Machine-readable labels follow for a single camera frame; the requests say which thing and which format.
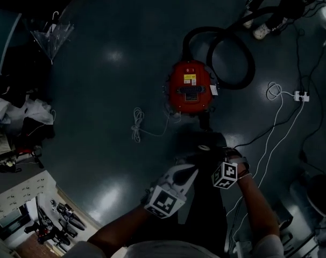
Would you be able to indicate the red vacuum cleaner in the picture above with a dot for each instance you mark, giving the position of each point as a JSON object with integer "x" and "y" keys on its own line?
{"x": 191, "y": 87}

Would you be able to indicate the white power strip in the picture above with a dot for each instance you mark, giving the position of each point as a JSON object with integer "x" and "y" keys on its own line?
{"x": 302, "y": 96}

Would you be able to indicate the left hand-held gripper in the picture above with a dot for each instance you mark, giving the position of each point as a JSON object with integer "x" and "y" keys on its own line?
{"x": 165, "y": 201}

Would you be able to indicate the person's black trouser leg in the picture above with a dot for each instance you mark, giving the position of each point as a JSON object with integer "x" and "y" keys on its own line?
{"x": 206, "y": 208}

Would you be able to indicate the person's left forearm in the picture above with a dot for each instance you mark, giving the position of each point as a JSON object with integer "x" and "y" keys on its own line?
{"x": 120, "y": 227}

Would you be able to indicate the white locker cabinet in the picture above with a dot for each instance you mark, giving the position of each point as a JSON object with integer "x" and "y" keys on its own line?
{"x": 20, "y": 192}

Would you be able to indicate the parked bicycles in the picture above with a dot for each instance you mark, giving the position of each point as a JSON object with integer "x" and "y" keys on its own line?
{"x": 58, "y": 224}

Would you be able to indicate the person's right forearm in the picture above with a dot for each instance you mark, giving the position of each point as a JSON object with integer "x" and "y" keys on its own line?
{"x": 257, "y": 208}

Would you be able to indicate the frosted glass window panel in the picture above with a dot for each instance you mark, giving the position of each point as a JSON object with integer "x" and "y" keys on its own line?
{"x": 4, "y": 42}

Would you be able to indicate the pile of clothes and bags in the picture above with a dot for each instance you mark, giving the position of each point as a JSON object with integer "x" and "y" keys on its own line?
{"x": 20, "y": 122}

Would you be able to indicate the transparent umbrella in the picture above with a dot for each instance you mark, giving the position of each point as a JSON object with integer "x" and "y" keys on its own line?
{"x": 54, "y": 38}

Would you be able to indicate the person's light grey shirt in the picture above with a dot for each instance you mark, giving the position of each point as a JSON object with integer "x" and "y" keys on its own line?
{"x": 165, "y": 250}

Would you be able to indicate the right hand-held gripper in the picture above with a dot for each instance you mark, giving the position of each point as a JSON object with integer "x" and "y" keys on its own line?
{"x": 226, "y": 175}

